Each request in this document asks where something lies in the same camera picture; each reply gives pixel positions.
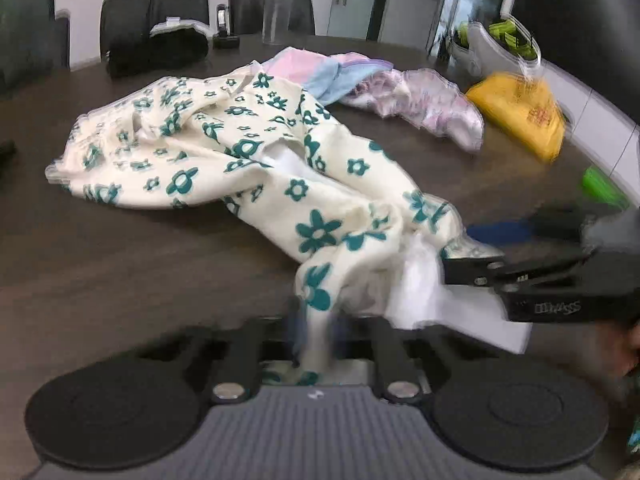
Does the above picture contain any clear water bottle blue lid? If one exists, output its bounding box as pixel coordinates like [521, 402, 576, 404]
[262, 0, 293, 46]

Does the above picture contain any black office chair right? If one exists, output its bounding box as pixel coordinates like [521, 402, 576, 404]
[228, 0, 316, 36]

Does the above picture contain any white teal floral garment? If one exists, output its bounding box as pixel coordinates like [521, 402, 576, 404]
[46, 64, 530, 385]

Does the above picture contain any operator right hand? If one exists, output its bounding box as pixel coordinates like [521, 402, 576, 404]
[591, 322, 639, 389]

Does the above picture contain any white paper behind bag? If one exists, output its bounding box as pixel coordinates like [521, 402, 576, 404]
[149, 16, 213, 38]

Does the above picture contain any grey basket with green items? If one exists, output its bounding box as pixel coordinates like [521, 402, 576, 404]
[448, 16, 542, 78]

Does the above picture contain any small black phone stand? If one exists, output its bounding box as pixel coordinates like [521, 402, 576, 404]
[212, 3, 240, 50]

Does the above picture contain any pink blue folded cloth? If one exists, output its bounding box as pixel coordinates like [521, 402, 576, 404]
[262, 47, 394, 105]

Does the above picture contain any black bag on table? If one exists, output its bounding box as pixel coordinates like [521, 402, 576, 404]
[106, 27, 209, 78]

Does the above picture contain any pink floral white garment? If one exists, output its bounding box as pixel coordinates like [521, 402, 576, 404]
[341, 68, 485, 153]

